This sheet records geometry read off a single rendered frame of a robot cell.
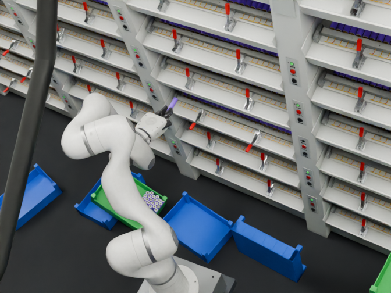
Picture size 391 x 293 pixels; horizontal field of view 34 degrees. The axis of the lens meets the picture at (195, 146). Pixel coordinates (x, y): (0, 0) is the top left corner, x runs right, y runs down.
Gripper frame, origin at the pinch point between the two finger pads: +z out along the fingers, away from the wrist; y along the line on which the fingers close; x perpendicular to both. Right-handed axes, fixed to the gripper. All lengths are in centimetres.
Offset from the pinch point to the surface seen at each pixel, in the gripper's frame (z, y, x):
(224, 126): 9.8, -20.4, 7.5
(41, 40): -97, -79, -124
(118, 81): 8.9, 34.2, 3.6
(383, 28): -4, -87, -69
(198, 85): 7.6, -12.5, -12.6
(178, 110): 9.5, 2.2, 7.7
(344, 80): 8, -72, -37
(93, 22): 3.2, 32.4, -31.4
